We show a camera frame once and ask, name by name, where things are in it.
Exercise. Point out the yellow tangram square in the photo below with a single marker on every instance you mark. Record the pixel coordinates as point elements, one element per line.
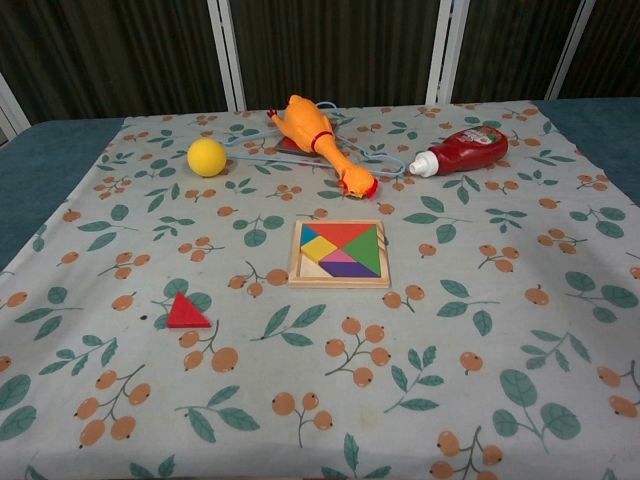
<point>319,249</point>

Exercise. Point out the large green tangram triangle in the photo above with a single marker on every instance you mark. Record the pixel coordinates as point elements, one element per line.
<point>364,250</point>

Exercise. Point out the yellow foam ball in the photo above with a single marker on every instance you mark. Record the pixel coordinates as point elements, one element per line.
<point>204,157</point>

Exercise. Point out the dark flat square board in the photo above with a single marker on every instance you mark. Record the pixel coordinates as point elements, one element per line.
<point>290,147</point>

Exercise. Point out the red triangle piece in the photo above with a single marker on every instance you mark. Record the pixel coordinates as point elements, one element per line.
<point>184,315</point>

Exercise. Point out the orange rubber chicken toy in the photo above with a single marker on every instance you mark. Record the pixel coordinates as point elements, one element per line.
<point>310,132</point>

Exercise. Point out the small blue tangram triangle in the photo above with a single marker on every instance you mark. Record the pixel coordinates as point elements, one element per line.
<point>307,234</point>

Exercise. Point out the large orange tangram triangle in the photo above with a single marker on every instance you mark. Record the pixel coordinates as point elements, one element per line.
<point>340,232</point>

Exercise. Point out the floral leaf and berry tablecloth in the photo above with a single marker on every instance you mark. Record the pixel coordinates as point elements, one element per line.
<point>320,380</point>

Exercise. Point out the red ketchup squeeze bottle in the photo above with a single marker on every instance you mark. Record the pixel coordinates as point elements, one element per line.
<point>467,150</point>

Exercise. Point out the wooden tangram tray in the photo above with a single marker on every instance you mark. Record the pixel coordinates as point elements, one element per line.
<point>312,277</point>

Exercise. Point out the pink tangram triangle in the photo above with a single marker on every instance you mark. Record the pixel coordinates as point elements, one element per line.
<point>339,256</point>

